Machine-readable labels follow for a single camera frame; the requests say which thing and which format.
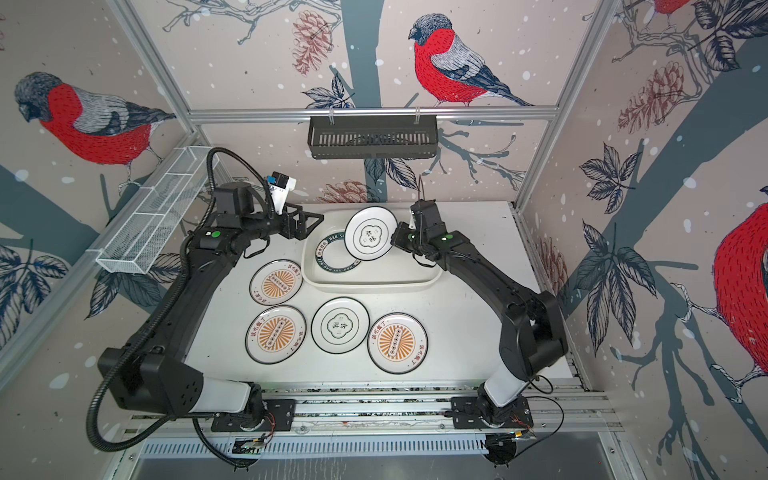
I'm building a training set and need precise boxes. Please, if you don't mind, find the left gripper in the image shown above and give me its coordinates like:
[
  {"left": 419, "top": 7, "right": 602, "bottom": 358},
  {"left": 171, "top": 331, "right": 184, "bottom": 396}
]
[{"left": 242, "top": 201, "right": 324, "bottom": 242}]

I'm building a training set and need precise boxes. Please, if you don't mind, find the white clover plate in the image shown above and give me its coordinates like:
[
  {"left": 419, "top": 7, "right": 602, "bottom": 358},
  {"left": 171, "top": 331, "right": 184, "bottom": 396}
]
[
  {"left": 311, "top": 297, "right": 371, "bottom": 355},
  {"left": 344, "top": 206, "right": 398, "bottom": 262}
]

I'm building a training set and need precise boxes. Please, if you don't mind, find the green rim plate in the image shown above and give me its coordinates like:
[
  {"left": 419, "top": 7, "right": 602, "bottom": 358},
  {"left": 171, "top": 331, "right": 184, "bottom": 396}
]
[{"left": 314, "top": 231, "right": 361, "bottom": 274}]

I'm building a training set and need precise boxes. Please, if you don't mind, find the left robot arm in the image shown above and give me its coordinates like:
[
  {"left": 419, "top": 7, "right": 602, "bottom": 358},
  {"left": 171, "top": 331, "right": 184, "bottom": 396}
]
[{"left": 87, "top": 182, "right": 324, "bottom": 420}]

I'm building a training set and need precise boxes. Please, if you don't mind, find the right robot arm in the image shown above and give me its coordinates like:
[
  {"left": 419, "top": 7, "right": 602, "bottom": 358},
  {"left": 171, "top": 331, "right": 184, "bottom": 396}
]
[{"left": 390, "top": 200, "right": 569, "bottom": 427}]

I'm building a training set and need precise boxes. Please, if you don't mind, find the white plastic bin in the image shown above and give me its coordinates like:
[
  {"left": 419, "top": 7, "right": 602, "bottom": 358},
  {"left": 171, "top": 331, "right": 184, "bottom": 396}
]
[{"left": 301, "top": 206, "right": 441, "bottom": 293}]

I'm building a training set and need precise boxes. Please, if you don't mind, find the orange sunburst plate upper left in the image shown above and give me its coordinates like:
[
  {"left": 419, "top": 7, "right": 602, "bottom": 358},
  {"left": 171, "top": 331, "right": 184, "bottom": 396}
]
[{"left": 249, "top": 259, "right": 303, "bottom": 306}]

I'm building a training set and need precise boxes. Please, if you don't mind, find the orange sunburst plate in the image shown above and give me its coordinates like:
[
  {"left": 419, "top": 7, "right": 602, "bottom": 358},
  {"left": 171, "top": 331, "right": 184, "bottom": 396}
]
[
  {"left": 366, "top": 312, "right": 429, "bottom": 375},
  {"left": 249, "top": 259, "right": 303, "bottom": 306},
  {"left": 245, "top": 305, "right": 307, "bottom": 365}
]

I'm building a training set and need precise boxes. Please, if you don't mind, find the orange sunburst plate centre right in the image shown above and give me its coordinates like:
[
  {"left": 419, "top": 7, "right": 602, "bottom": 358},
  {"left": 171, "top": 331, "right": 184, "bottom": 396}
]
[{"left": 366, "top": 312, "right": 429, "bottom": 375}]

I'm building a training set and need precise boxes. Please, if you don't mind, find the orange sunburst plate lower left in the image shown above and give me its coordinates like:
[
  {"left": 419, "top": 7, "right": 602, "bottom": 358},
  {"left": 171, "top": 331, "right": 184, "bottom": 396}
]
[{"left": 245, "top": 305, "right": 307, "bottom": 365}]

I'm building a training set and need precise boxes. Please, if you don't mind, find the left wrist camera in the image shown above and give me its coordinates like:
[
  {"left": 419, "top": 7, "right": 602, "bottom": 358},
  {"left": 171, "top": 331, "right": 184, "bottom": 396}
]
[{"left": 267, "top": 171, "right": 296, "bottom": 215}]

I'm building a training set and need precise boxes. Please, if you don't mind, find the black hanging wire basket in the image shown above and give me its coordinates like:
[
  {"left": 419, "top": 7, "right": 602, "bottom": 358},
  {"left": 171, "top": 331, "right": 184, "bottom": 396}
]
[{"left": 307, "top": 115, "right": 439, "bottom": 160}]

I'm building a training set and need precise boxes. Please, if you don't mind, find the horizontal aluminium rail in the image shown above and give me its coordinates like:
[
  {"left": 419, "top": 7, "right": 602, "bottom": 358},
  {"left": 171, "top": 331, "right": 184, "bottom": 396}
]
[{"left": 187, "top": 106, "right": 560, "bottom": 125}]

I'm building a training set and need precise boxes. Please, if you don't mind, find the black corrugated cable conduit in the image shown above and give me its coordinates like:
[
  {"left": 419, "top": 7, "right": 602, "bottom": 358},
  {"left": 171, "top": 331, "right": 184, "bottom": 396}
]
[{"left": 85, "top": 146, "right": 277, "bottom": 469}]

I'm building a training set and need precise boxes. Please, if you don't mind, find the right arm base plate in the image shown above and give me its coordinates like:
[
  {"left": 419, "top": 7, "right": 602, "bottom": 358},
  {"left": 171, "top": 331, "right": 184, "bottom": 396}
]
[{"left": 443, "top": 396, "right": 533, "bottom": 430}]

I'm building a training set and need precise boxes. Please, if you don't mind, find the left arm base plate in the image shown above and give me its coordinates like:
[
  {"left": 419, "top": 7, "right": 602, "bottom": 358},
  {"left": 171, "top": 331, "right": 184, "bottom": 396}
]
[{"left": 211, "top": 399, "right": 297, "bottom": 434}]

